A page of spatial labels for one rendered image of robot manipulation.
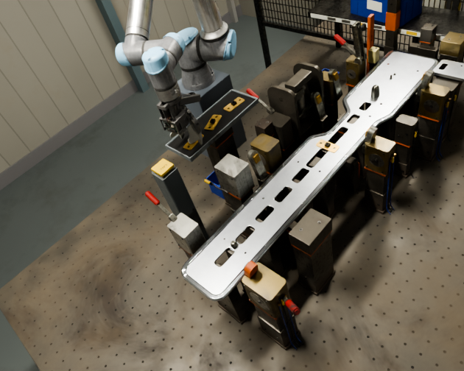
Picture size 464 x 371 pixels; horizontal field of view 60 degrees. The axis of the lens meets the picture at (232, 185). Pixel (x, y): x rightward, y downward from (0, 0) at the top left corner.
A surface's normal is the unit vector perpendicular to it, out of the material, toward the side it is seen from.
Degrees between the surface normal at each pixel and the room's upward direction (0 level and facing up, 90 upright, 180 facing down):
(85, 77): 90
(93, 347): 0
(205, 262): 0
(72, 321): 0
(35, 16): 90
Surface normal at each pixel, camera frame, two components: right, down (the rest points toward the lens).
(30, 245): -0.22, -0.65
